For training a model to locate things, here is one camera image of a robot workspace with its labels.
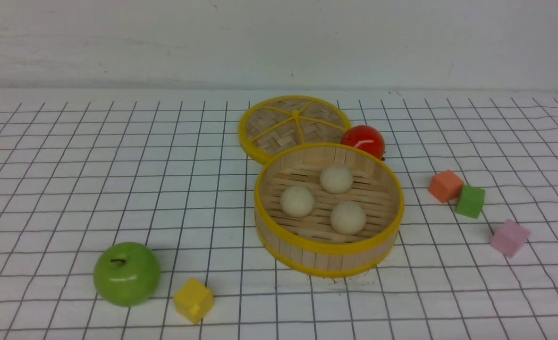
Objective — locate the cream bun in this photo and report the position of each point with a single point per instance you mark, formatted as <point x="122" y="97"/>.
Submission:
<point x="297" y="201"/>
<point x="348" y="218"/>
<point x="336" y="179"/>

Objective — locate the bamboo steamer lid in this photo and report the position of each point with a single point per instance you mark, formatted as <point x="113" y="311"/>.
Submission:
<point x="280" y="123"/>

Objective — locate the bamboo steamer tray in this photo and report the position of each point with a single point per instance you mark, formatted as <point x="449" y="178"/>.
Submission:
<point x="309" y="244"/>

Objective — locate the red tomato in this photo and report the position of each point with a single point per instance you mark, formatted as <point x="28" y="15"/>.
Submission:
<point x="365" y="138"/>

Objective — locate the yellow foam cube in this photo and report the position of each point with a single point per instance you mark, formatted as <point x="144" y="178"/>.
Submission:
<point x="193" y="300"/>

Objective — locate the orange foam cube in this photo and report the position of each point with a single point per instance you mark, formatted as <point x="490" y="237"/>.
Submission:
<point x="446" y="186"/>

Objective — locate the green apple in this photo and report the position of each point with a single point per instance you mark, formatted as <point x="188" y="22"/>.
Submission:
<point x="127" y="274"/>

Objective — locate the green foam cube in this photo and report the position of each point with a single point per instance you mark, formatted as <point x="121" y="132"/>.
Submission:
<point x="471" y="201"/>

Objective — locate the pink foam cube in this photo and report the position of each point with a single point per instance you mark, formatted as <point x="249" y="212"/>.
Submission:
<point x="509" y="238"/>

